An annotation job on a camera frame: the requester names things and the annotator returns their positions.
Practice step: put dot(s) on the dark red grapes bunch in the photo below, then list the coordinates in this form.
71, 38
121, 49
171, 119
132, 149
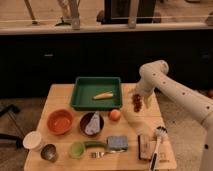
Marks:
137, 102

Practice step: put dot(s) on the metal fork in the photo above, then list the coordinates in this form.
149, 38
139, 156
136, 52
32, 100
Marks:
100, 154

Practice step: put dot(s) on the white round container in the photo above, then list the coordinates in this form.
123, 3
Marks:
33, 141

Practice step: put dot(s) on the green plastic tray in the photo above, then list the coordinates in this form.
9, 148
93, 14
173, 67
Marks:
86, 88

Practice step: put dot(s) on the brown wooden block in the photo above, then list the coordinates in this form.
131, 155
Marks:
144, 147

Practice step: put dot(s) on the red bowl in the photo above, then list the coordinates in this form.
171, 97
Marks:
60, 121

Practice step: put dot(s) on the small metal cup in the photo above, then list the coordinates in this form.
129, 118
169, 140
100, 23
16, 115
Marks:
49, 153

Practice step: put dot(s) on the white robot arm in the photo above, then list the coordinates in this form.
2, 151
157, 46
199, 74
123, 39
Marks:
154, 75

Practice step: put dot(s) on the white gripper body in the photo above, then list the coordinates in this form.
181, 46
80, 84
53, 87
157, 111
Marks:
144, 89

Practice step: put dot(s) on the yellow banana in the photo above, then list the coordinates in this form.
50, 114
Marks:
102, 96

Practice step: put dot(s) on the dark purple bowl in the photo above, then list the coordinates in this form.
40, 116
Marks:
86, 119

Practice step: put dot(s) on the grey crumpled cloth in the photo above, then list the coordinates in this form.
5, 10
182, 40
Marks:
93, 126

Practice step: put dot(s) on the orange fruit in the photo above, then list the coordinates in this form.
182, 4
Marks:
114, 115

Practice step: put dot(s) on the white dish brush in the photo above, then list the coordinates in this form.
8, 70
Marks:
160, 133

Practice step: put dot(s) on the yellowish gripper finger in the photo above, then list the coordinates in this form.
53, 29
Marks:
132, 91
147, 101

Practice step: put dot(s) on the green plastic scoop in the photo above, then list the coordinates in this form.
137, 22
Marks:
77, 148

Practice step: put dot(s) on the blue sponge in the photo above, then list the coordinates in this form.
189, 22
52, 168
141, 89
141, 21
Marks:
117, 142

